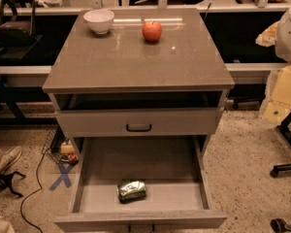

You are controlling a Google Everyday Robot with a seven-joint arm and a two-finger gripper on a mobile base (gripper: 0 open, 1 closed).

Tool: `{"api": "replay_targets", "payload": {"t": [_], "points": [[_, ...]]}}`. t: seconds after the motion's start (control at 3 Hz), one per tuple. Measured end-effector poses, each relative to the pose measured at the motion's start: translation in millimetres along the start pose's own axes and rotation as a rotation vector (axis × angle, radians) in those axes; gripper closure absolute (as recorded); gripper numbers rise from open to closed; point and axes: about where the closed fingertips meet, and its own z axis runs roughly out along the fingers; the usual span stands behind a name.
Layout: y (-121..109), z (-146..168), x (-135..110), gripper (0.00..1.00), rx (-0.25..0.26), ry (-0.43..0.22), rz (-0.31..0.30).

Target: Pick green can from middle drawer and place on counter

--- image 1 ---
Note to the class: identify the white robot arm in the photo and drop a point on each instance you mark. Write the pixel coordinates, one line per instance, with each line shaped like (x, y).
(283, 37)

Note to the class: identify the closed grey top drawer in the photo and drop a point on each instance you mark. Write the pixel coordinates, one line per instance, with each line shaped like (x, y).
(116, 123)

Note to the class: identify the grey drawer cabinet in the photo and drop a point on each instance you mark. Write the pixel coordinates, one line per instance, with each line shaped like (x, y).
(123, 71)

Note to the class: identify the open grey middle drawer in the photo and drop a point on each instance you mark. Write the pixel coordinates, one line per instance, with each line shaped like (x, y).
(177, 194)

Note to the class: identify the red apple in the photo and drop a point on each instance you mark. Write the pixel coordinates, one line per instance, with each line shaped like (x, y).
(152, 31)

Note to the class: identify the white ceramic bowl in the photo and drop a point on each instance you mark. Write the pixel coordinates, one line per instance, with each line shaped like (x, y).
(99, 21)

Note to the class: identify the blue tape cross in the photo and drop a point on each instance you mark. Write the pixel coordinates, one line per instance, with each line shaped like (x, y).
(63, 177)

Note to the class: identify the black chair base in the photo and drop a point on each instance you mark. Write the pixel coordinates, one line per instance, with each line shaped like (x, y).
(286, 133)

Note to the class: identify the person's shoe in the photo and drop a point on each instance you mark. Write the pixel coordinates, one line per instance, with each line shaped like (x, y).
(9, 158)

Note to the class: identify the black office chair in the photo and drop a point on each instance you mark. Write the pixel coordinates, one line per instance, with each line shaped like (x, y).
(17, 36)

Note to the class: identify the wire basket with items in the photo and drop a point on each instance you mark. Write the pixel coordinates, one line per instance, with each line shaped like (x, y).
(59, 148)

